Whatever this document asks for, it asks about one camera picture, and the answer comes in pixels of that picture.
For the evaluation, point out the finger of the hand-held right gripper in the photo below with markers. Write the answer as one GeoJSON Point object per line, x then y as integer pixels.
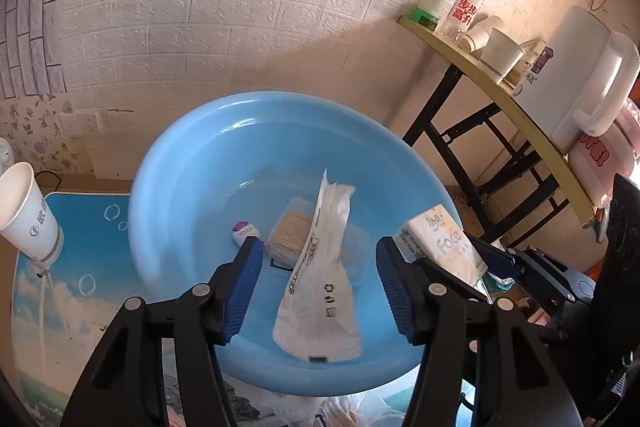
{"type": "Point", "coordinates": [555, 279]}
{"type": "Point", "coordinates": [500, 262]}

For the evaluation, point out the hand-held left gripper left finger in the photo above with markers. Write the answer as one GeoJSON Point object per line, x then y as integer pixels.
{"type": "Point", "coordinates": [242, 287]}

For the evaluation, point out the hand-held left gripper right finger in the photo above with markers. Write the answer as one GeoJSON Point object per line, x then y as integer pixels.
{"type": "Point", "coordinates": [395, 287]}

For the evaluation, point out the purple white toy bottle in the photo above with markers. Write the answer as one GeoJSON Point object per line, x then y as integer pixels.
{"type": "Point", "coordinates": [243, 229]}

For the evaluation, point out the small tissue pack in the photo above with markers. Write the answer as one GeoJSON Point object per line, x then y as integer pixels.
{"type": "Point", "coordinates": [440, 237]}

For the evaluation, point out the white printed packet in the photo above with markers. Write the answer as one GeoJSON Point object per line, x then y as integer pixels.
{"type": "Point", "coordinates": [320, 297]}

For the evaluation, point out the clear toothpick box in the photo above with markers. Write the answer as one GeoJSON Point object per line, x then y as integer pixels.
{"type": "Point", "coordinates": [292, 227]}

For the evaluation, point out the light blue plastic basin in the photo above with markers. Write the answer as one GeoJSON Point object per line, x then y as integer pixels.
{"type": "Point", "coordinates": [200, 167]}

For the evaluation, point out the yellow-edged black-framed side table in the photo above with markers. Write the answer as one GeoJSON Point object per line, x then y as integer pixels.
{"type": "Point", "coordinates": [482, 194]}

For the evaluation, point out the pink bag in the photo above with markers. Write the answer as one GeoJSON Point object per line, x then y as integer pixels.
{"type": "Point", "coordinates": [605, 162]}

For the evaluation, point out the white electric kettle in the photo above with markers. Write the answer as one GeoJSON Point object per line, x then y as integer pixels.
{"type": "Point", "coordinates": [570, 77]}

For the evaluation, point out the white paper cup grey band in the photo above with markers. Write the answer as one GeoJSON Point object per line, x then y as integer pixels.
{"type": "Point", "coordinates": [25, 207]}

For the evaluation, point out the small green box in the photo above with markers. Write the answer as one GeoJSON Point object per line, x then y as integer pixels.
{"type": "Point", "coordinates": [422, 17]}

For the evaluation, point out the clear bottle red print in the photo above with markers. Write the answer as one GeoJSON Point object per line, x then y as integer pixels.
{"type": "Point", "coordinates": [465, 7]}

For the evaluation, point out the white rice cooker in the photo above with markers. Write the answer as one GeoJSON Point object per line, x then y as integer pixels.
{"type": "Point", "coordinates": [4, 154]}

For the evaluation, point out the white wall socket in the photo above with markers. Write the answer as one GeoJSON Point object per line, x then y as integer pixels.
{"type": "Point", "coordinates": [80, 123]}

